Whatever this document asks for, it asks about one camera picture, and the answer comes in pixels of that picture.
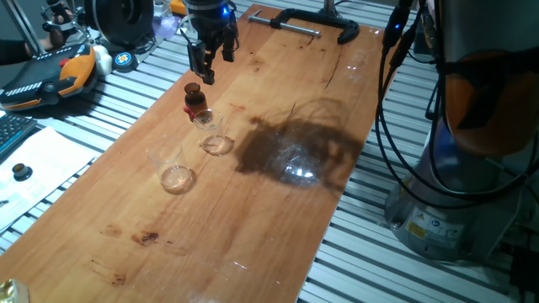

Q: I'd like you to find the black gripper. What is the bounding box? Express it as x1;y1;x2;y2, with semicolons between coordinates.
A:
184;0;240;86

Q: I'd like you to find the glass dropper with red bulb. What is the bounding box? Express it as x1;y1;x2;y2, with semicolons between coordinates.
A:
183;105;214;130

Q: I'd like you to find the person forearm in dark sleeve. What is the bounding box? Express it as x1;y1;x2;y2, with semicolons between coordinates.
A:
0;40;31;66

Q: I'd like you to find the person hand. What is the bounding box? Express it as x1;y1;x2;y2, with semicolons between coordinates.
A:
24;8;73;56

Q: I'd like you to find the amber glass bottle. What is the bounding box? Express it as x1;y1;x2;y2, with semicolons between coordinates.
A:
184;82;208;117

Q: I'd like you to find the clear purple plastic bag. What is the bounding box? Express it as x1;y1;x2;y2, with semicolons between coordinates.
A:
151;14;182;40

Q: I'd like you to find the clear glass beaker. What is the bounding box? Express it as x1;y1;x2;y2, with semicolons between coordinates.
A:
192;109;235;157
146;136;197;195

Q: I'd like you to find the black round spool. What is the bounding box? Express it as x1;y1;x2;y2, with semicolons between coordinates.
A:
83;0;155;48

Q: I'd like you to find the white rounded object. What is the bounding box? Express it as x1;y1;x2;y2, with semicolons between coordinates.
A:
92;45;114;76

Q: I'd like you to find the black metal screw clamp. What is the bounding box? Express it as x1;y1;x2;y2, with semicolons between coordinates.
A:
248;7;361;45

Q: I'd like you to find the black and orange teach pendant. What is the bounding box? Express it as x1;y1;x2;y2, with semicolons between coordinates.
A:
0;43;99;112

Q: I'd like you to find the brown wooden board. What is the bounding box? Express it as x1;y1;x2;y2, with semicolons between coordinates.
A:
0;3;399;303

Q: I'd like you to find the grey metal strut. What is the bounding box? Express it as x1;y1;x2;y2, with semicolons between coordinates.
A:
3;0;45;56

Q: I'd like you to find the white paper sheet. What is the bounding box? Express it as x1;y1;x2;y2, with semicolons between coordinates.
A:
0;125;100;232

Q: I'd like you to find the black computer keyboard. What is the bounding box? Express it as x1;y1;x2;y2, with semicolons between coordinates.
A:
0;112;38;159

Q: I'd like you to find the black bottle cap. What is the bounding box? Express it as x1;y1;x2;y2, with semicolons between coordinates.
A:
11;162;34;182

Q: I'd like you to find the gold foil bag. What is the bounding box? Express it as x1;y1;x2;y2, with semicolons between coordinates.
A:
0;278;30;303

